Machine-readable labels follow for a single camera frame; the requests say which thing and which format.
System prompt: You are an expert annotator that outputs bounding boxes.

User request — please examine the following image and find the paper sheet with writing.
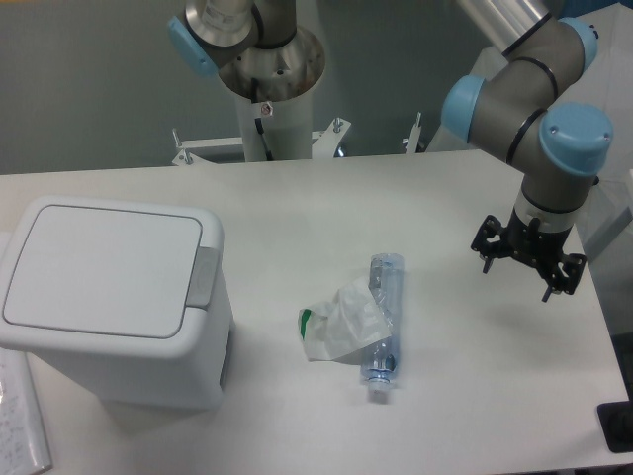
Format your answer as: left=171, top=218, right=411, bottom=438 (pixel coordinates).
left=1, top=348, right=52, bottom=474

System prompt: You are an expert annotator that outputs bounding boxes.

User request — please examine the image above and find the white trash can lid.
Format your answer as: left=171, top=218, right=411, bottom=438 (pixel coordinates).
left=1, top=204, right=203, bottom=339

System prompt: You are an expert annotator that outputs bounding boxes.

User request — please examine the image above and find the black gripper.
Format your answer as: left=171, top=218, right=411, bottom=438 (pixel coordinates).
left=471, top=211, right=587, bottom=302

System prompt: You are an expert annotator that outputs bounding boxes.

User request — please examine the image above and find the crushed clear plastic bottle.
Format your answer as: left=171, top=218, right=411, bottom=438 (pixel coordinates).
left=360, top=253, right=405, bottom=405

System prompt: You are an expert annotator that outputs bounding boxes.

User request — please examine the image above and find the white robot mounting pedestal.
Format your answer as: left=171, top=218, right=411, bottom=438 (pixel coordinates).
left=217, top=29, right=327, bottom=162

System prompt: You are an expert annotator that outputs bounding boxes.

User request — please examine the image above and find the white metal frame bracket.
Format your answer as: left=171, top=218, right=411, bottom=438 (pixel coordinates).
left=171, top=117, right=352, bottom=166

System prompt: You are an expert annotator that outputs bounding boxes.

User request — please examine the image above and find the black device at table edge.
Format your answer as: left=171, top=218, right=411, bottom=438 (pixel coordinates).
left=596, top=401, right=632, bottom=453

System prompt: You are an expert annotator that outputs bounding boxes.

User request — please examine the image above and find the white plastic trash can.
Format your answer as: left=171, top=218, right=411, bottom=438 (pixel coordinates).
left=1, top=196, right=234, bottom=411

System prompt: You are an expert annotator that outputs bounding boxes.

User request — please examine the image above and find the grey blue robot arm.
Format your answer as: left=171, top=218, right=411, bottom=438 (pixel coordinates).
left=441, top=1, right=614, bottom=297

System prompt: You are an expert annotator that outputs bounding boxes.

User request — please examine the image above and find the second grey blue robot arm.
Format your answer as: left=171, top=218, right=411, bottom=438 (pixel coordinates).
left=167, top=0, right=297, bottom=77

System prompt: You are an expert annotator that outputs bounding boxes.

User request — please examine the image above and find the crumpled white plastic wrapper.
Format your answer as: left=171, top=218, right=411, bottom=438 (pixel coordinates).
left=298, top=276, right=386, bottom=361

